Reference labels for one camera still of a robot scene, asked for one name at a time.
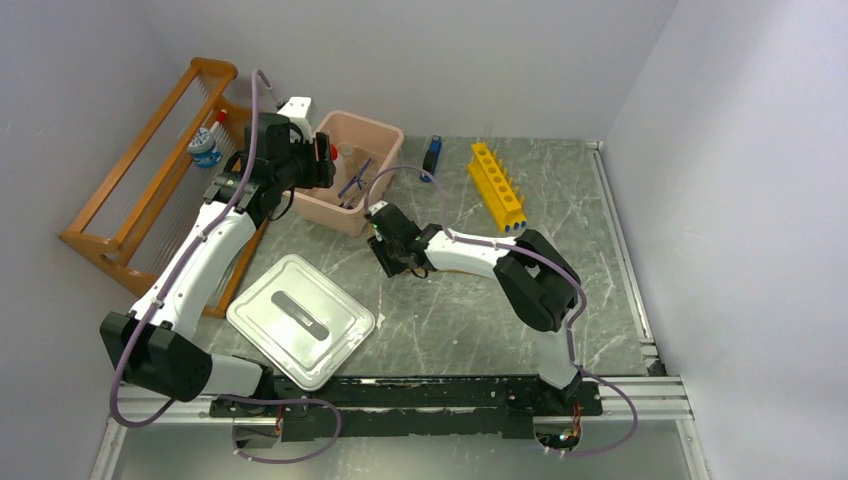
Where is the white bin lid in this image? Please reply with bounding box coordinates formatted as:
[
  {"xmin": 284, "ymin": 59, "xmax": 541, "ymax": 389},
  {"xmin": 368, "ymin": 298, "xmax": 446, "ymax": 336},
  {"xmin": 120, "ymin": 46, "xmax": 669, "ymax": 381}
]
[{"xmin": 226, "ymin": 254, "xmax": 376, "ymax": 391}]

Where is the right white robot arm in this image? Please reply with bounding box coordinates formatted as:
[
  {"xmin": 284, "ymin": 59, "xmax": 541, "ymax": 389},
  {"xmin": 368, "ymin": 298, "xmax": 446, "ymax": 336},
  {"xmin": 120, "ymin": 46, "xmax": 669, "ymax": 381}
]
[{"xmin": 365, "ymin": 201, "xmax": 586, "ymax": 414}]

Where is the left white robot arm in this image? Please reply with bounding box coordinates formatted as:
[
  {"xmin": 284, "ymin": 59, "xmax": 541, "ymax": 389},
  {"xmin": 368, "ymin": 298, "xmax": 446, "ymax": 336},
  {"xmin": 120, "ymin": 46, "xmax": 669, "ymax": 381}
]
[{"xmin": 100, "ymin": 102, "xmax": 334, "ymax": 416}]

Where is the pink plastic bin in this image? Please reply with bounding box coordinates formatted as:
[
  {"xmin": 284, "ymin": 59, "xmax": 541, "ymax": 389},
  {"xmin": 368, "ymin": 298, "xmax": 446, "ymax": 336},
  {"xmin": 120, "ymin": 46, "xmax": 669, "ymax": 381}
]
[{"xmin": 294, "ymin": 110, "xmax": 405, "ymax": 236}]

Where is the blue stapler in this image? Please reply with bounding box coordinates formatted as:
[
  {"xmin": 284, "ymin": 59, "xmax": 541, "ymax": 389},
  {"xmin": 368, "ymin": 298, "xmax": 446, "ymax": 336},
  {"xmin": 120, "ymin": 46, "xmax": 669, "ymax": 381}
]
[{"xmin": 419, "ymin": 135, "xmax": 443, "ymax": 183}]

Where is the red capped marker pen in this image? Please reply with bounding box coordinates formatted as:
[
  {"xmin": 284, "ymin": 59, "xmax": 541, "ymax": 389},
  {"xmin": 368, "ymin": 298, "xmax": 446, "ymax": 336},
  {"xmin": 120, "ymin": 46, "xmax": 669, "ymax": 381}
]
[{"xmin": 209, "ymin": 109, "xmax": 228, "ymax": 133}]

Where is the blue white round container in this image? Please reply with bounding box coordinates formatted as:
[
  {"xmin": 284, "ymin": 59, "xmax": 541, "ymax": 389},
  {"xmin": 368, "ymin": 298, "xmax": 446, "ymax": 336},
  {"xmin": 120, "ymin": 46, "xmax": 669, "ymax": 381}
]
[{"xmin": 186, "ymin": 128, "xmax": 222, "ymax": 168}]

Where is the yellow test tube rack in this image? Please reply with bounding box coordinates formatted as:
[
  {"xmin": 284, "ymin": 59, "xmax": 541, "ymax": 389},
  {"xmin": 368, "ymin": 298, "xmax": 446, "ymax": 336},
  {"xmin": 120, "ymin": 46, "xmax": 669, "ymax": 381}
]
[{"xmin": 467, "ymin": 142, "xmax": 528, "ymax": 233}]

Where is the wooden drying rack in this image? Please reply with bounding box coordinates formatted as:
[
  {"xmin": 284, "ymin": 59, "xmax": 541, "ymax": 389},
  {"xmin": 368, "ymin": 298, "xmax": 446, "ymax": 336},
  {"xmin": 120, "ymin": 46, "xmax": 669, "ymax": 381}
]
[{"xmin": 60, "ymin": 57, "xmax": 250, "ymax": 296}]

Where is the black mounting rail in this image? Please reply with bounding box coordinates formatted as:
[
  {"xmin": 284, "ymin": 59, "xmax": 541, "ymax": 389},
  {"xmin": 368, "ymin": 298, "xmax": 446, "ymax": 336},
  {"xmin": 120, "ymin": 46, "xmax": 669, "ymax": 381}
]
[{"xmin": 209, "ymin": 374, "xmax": 603, "ymax": 442}]

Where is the aluminium frame rail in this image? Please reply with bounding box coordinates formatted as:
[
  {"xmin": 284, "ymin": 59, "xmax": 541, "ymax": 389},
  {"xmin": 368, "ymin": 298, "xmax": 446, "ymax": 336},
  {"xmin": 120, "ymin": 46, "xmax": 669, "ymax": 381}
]
[{"xmin": 89, "ymin": 377, "xmax": 713, "ymax": 480}]

